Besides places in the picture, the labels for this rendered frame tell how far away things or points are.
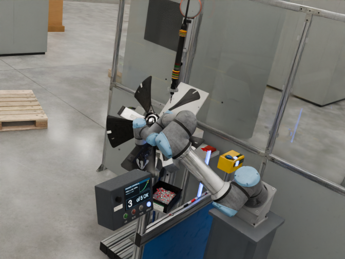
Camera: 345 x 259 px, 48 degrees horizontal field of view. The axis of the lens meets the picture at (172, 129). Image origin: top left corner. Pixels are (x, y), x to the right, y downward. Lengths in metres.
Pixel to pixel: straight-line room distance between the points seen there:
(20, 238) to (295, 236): 2.11
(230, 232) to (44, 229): 1.80
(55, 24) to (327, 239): 8.88
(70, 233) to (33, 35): 5.33
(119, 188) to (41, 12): 6.60
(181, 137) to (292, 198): 1.40
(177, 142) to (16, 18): 6.39
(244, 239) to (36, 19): 6.68
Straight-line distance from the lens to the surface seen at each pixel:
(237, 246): 2.11
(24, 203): 3.74
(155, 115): 2.50
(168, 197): 2.43
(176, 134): 1.75
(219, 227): 2.13
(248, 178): 1.89
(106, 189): 1.69
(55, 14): 10.54
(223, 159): 2.54
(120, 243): 3.21
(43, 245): 3.29
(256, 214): 2.06
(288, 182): 2.94
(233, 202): 1.88
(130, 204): 1.77
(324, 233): 2.99
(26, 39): 8.05
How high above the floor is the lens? 2.19
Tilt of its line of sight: 24 degrees down
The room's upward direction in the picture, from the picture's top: 11 degrees clockwise
